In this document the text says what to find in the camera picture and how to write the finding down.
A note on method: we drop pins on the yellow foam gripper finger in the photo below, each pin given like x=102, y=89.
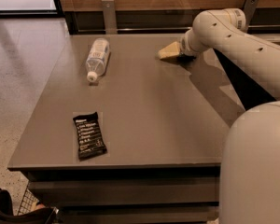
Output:
x=171, y=51

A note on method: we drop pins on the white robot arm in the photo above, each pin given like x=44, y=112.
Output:
x=249, y=186

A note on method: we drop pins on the black rxbar wrapper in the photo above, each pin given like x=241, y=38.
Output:
x=89, y=137

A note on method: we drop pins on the clear plastic water bottle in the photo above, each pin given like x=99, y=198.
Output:
x=97, y=59

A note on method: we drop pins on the grey table drawer front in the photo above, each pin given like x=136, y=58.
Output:
x=127, y=191

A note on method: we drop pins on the black chair seat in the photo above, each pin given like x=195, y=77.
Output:
x=44, y=215

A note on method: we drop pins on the left metal wall bracket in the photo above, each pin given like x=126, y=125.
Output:
x=110, y=19

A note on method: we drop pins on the metal wall bracket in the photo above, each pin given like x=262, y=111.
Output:
x=249, y=9
x=110, y=19

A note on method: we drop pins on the right metal wall bracket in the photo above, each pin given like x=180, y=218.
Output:
x=249, y=9

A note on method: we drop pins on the wire mesh basket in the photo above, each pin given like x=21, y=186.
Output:
x=28, y=203

